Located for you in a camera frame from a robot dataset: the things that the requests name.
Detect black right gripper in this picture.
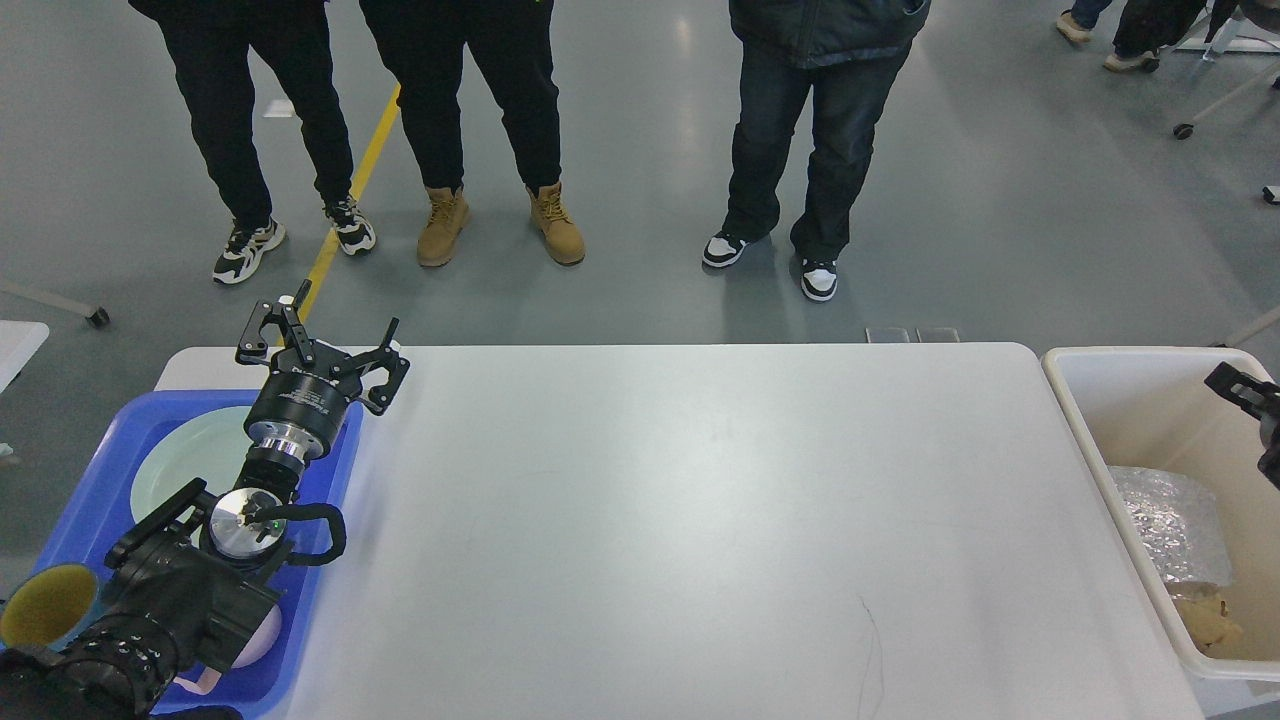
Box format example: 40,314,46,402
1204,363,1280,489

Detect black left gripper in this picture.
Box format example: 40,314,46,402
236,279,410,462

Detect mint green plate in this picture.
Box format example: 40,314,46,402
129,406,251,521

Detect aluminium foil sheet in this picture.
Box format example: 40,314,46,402
1108,465,1235,588

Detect brown paper ball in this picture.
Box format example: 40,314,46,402
1165,582,1244,655

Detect pink mug maroon inside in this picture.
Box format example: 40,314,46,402
174,605,282,694

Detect teal mug yellow inside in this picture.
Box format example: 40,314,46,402
1,562,102,650

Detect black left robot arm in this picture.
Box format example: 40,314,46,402
3,281,410,719

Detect beige plastic bin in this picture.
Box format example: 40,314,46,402
1042,347,1279,683

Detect white side table corner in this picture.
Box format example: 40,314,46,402
0,320,50,392

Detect person with tan boots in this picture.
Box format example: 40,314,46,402
358,0,588,269

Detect person in black at left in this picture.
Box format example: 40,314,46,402
133,1,378,284

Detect office chair base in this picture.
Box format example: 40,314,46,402
1170,1,1279,141

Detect seated person at far right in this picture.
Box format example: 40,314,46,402
1055,1,1206,73

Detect person in black puffer jacket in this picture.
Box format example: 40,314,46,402
701,0,933,304

